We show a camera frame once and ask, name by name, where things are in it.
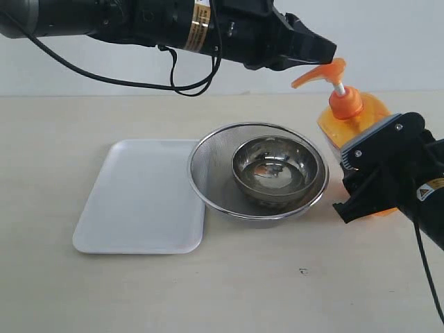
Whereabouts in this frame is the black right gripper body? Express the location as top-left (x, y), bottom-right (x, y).
top-left (341, 112), bottom-right (443, 208)

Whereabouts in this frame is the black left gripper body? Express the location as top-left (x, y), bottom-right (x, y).
top-left (221, 1), bottom-right (298, 71)

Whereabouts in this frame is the orange pump soap bottle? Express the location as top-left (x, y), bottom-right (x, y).
top-left (290, 58), bottom-right (400, 218)

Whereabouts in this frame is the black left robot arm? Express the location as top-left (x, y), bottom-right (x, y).
top-left (1, 0), bottom-right (336, 71)

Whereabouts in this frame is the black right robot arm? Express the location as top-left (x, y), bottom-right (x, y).
top-left (334, 112), bottom-right (443, 248)

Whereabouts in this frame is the small stainless steel bowl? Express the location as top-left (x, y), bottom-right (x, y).
top-left (232, 135), bottom-right (321, 204)

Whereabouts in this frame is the steel mesh strainer basket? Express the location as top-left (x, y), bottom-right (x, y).
top-left (187, 122), bottom-right (330, 222)

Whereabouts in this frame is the white rectangular tray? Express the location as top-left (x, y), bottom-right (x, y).
top-left (72, 139), bottom-right (205, 255)

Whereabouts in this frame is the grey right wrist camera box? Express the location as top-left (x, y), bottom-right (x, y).
top-left (340, 113), bottom-right (401, 170)

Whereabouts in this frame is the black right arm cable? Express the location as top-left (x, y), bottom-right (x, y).
top-left (412, 216), bottom-right (444, 333)

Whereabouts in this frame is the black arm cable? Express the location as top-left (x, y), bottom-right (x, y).
top-left (0, 10), bottom-right (223, 97)
top-left (412, 216), bottom-right (444, 333)

